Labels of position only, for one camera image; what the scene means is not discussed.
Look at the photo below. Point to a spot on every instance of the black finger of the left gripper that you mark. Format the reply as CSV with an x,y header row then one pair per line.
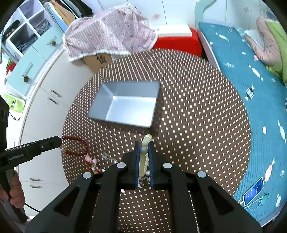
x,y
28,151

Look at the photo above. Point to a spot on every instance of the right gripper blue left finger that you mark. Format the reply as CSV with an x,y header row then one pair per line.
x,y
137,162

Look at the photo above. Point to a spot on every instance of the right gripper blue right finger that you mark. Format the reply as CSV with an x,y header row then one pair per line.
x,y
151,163

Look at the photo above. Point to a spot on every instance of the pink flower charm jewelry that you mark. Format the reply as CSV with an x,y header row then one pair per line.
x,y
93,165

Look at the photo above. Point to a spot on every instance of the left hand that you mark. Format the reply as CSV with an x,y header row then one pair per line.
x,y
16,192

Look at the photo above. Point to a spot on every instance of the silver metal tin box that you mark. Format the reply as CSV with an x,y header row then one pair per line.
x,y
129,103

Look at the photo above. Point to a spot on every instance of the white cabinet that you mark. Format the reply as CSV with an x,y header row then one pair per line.
x,y
43,178

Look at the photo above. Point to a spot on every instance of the brown polka dot tablecloth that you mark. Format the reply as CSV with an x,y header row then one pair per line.
x,y
200,125

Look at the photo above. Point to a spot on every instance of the cardboard box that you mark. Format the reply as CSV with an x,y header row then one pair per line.
x,y
97,62

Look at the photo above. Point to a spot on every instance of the red stool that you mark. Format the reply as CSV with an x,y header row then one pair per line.
x,y
189,44

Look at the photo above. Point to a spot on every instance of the blue smartphone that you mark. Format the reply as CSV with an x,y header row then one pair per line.
x,y
249,195

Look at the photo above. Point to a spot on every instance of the white book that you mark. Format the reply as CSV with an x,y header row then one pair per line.
x,y
173,30

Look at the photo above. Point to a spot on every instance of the light blue drawer unit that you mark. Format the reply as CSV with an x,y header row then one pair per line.
x,y
30,37

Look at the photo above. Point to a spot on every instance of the pink checked cloth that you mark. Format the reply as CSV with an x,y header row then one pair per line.
x,y
119,30

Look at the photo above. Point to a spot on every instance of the teal bed sheet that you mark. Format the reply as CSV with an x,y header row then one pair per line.
x,y
264,97

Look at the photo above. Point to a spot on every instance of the pink and green blanket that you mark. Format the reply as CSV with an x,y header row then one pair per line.
x,y
268,42

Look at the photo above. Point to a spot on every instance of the silver charm chain jewelry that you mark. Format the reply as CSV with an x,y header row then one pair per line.
x,y
108,158

